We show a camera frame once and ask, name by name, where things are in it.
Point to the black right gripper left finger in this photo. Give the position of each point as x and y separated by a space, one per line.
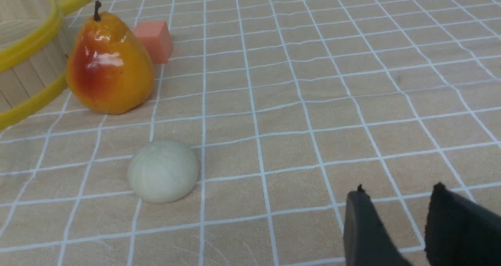
365 238

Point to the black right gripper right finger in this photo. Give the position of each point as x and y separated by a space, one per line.
459 232

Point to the cream steamed bun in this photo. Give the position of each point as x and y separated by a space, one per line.
163 171

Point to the bamboo steamer tray yellow rim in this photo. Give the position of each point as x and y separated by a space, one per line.
35 46

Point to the salmon foam cube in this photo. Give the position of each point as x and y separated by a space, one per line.
156 38

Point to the orange toy pear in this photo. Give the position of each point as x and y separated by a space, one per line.
109 70

